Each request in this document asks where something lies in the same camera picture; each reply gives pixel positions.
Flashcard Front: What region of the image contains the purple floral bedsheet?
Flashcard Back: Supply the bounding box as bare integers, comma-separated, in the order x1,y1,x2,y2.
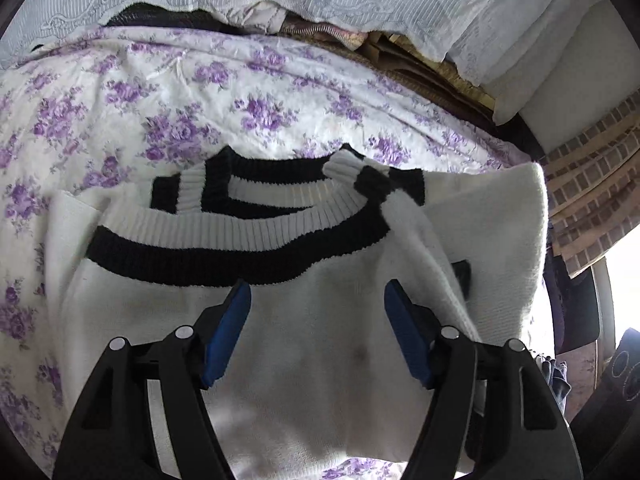
1,27,526,474

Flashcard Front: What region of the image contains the white sweater with black stripes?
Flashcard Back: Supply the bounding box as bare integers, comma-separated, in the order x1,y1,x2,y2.
44,148,547,479

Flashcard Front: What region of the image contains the beige checkered curtain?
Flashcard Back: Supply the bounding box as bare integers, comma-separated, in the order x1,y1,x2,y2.
540,91,640,278

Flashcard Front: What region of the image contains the stacked brown bedding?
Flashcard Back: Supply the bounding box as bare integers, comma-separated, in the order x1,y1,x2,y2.
240,1,501,126

